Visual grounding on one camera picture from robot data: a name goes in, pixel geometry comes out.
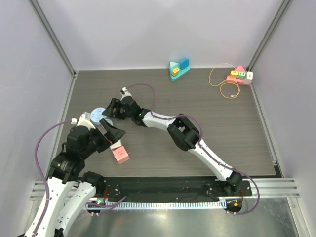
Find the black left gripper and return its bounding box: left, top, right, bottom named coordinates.
left=81, top=118, right=125, bottom=158

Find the white cube socket adapter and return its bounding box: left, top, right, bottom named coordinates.
left=110, top=140, right=122, bottom=151

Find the light blue round power strip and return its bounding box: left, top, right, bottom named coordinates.
left=90, top=107, right=108, bottom=125

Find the pink cube socket adapter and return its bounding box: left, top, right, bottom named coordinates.
left=112, top=146, right=130, bottom=164

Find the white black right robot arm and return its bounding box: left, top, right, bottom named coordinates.
left=103, top=96, right=242, bottom=196

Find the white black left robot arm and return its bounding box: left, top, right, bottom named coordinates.
left=23, top=114, right=125, bottom=237

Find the yellow plug adapter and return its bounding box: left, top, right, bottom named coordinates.
left=171, top=67, right=180, bottom=77

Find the blue plug adapter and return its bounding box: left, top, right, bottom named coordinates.
left=179, top=58, right=190, bottom=70

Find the yellow charger plug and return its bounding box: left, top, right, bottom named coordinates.
left=230, top=70, right=239, bottom=78

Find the green charger plug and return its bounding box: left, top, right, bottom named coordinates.
left=236, top=71, right=246, bottom=79

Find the white charger plug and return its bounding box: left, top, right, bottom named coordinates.
left=246, top=71, right=253, bottom=81

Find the teal triangular power strip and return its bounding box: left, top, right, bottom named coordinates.
left=169, top=61, right=191, bottom=82

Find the pink triangular power strip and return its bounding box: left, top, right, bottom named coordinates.
left=226, top=66, right=253, bottom=86

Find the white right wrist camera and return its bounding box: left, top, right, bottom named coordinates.
left=120, top=87, right=132, bottom=100

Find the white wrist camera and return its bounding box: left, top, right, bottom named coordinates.
left=77, top=112, right=96, bottom=131
left=120, top=87, right=132, bottom=100

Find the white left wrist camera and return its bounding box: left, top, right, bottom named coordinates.
left=77, top=112, right=96, bottom=131

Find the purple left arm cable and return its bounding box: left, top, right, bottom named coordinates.
left=33, top=118, right=76, bottom=235

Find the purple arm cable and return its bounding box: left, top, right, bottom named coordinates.
left=124, top=83, right=260, bottom=216
left=33, top=118, right=76, bottom=235

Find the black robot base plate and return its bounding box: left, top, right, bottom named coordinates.
left=94, top=176, right=252, bottom=202

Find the aluminium frame post left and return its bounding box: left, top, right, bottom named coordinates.
left=29, top=0, right=76, bottom=77

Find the aluminium frame post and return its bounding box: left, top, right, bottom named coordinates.
left=29, top=0, right=76, bottom=77
left=247, top=0, right=292, bottom=70

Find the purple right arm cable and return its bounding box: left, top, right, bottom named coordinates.
left=124, top=83, right=260, bottom=216

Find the aluminium frame rail front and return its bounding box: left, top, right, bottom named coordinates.
left=30, top=178, right=300, bottom=201

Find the aluminium frame post right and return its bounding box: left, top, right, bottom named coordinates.
left=247, top=0, right=292, bottom=70

